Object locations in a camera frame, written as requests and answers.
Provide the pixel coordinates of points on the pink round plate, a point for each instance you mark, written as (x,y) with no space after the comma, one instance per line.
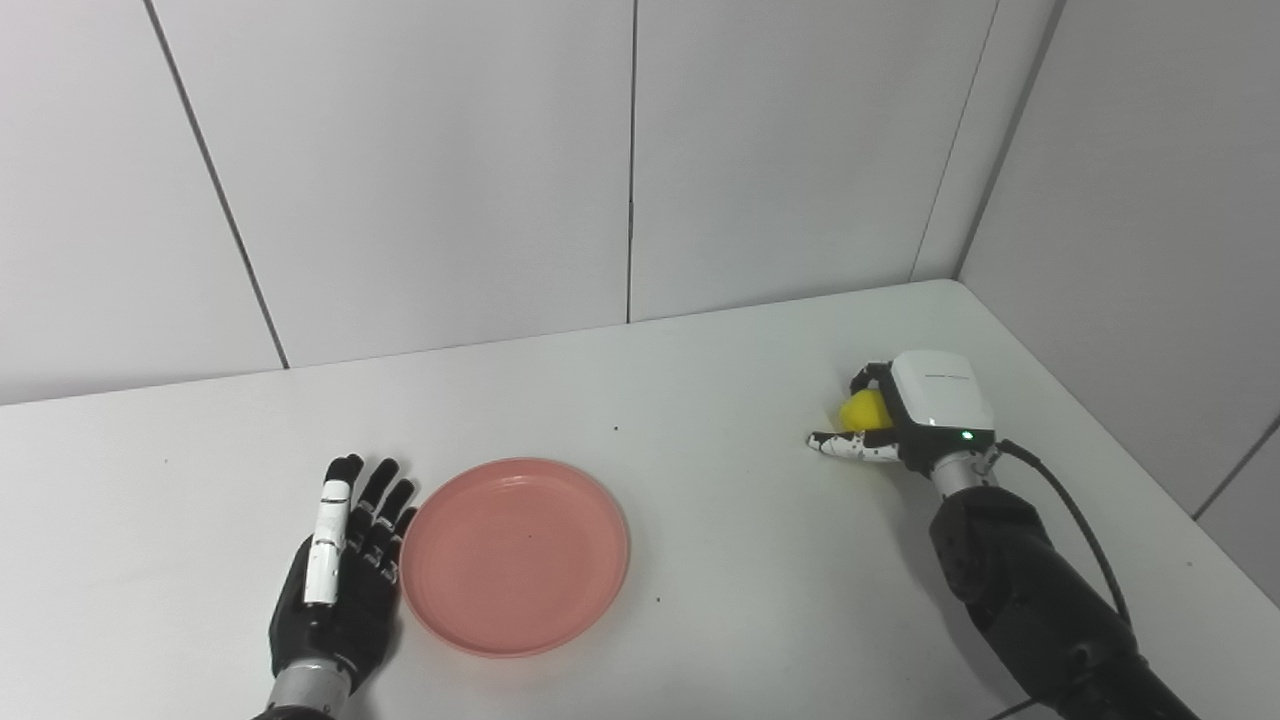
(515,555)

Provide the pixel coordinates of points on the yellow lemon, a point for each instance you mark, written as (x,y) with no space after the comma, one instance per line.
(863,412)

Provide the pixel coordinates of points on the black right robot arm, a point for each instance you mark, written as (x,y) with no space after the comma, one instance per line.
(1030,590)

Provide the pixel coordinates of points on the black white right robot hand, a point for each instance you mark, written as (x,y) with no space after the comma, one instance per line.
(940,395)

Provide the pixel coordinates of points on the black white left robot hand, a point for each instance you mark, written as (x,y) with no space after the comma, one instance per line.
(335,630)

